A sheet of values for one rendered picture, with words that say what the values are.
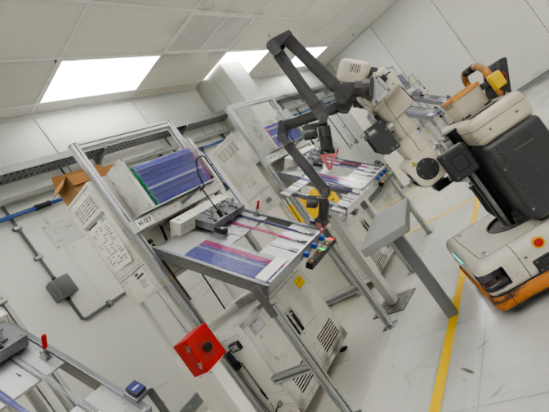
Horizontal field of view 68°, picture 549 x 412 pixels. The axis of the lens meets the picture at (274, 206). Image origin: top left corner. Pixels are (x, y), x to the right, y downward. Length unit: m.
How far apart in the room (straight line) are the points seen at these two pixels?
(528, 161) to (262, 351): 1.51
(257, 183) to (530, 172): 2.16
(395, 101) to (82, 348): 2.80
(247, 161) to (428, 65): 6.66
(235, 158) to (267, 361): 1.90
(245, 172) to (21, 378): 2.41
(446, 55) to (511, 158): 7.65
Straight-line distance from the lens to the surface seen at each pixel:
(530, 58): 9.51
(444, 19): 9.58
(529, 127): 2.02
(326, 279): 3.59
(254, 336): 2.21
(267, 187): 3.48
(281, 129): 2.34
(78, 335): 3.59
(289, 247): 2.27
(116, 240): 2.48
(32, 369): 1.68
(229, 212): 2.53
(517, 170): 2.01
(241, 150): 3.51
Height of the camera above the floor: 1.00
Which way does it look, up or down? level
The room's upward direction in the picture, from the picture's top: 36 degrees counter-clockwise
